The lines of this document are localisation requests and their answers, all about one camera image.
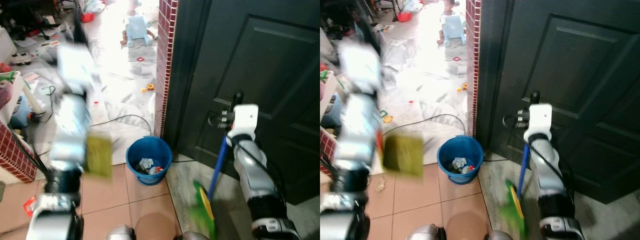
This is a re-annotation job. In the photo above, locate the green broom with blue handle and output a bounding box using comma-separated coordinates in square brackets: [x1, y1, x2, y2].
[187, 91, 246, 240]
[500, 90, 542, 240]

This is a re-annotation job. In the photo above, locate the yellow-green dustpan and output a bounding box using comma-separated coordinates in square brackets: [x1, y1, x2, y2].
[84, 135, 113, 178]
[382, 134, 425, 177]

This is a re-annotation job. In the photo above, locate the dark panelled door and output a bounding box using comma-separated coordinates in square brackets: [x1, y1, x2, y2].
[475, 0, 640, 205]
[162, 0, 321, 206]

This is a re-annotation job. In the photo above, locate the red brick tiled pillar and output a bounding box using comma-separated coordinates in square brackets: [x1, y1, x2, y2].
[154, 0, 179, 138]
[465, 0, 480, 137]

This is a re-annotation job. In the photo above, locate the blue plastic bucket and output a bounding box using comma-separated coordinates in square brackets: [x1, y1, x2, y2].
[125, 136, 173, 186]
[437, 135, 484, 185]

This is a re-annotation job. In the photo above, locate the light blue plastic stool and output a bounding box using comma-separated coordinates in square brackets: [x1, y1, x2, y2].
[440, 14, 467, 46]
[125, 15, 151, 48]

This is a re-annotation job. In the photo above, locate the silver right robot knee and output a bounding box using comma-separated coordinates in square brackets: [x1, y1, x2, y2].
[175, 231, 211, 240]
[484, 230, 516, 240]

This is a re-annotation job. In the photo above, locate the silver robot knee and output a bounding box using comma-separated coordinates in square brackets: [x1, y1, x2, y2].
[407, 224, 446, 240]
[104, 225, 136, 240]
[175, 231, 211, 240]
[484, 230, 516, 240]

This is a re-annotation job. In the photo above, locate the silver left robot knee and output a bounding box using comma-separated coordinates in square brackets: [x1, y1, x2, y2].
[104, 225, 136, 240]
[407, 224, 446, 240]

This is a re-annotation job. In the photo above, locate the white plastic pipe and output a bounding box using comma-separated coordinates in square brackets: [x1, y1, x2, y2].
[22, 82, 46, 116]

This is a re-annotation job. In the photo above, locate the red paper scrap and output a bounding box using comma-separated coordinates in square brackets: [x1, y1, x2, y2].
[22, 196, 38, 218]

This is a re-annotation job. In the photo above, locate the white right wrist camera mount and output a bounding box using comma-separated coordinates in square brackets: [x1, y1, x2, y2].
[525, 103, 553, 136]
[231, 104, 260, 138]

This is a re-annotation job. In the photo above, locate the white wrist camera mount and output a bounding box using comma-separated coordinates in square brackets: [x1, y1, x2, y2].
[56, 42, 98, 93]
[231, 104, 260, 138]
[339, 41, 383, 95]
[525, 103, 553, 136]

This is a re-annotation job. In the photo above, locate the black floor cable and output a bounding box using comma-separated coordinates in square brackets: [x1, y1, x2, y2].
[385, 114, 468, 136]
[90, 114, 153, 136]

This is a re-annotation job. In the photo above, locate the low red brick wall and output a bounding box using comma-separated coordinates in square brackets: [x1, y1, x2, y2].
[0, 120, 38, 183]
[320, 127, 338, 163]

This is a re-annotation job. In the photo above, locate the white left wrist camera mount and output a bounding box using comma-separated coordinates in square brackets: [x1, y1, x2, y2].
[339, 41, 383, 95]
[56, 42, 98, 93]

